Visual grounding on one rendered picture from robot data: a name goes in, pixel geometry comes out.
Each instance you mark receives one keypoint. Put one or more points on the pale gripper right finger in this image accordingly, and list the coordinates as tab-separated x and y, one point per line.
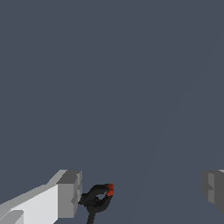
215	186

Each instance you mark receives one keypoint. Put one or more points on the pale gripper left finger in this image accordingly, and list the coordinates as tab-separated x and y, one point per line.
43	201

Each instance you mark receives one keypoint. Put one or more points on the black clamp with red tips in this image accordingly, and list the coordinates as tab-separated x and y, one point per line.
94	201

